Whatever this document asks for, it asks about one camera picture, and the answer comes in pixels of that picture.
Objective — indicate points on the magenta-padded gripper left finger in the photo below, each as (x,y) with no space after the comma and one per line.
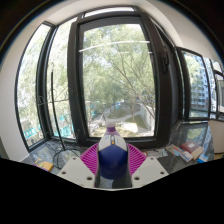
(75,171)

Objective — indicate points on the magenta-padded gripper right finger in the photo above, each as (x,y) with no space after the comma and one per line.
(150,171)

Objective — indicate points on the blue and white computer mouse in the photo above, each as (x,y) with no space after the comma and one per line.
(112,160)

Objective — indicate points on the printed leaflet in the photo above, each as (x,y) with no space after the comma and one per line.
(156,153)

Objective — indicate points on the colourful flat book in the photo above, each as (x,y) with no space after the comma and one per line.
(173,150)

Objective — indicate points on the white book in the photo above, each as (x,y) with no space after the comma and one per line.
(186,156)

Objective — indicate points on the red book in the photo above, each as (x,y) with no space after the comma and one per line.
(190,146)

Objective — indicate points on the beige book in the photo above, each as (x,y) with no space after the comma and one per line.
(198,153)

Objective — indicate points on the blue book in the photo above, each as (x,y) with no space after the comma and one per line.
(202,158)

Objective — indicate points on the black-framed window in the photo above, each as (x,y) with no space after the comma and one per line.
(116,80)
(198,86)
(30,93)

